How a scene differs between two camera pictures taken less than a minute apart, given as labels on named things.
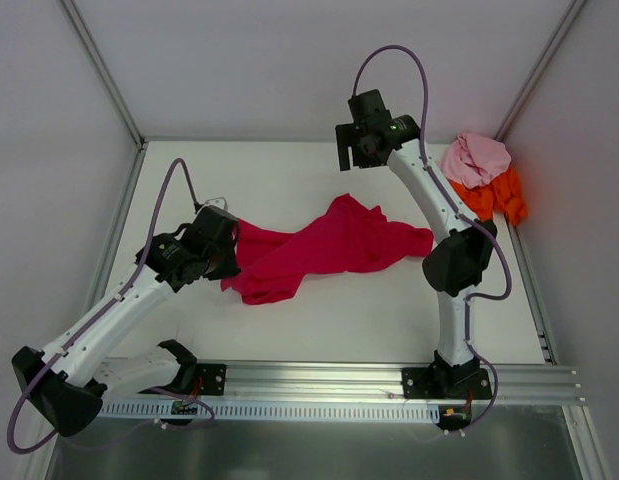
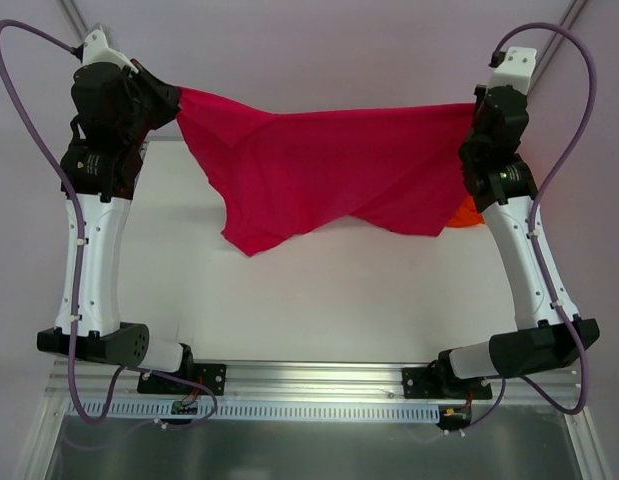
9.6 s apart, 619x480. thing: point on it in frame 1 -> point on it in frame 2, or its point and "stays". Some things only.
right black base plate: [446, 383] stays
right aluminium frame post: [539, 70] stays
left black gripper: [225, 253] -> [157, 95]
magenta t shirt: [275, 266] -> [281, 174]
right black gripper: [344, 147] -> [479, 118]
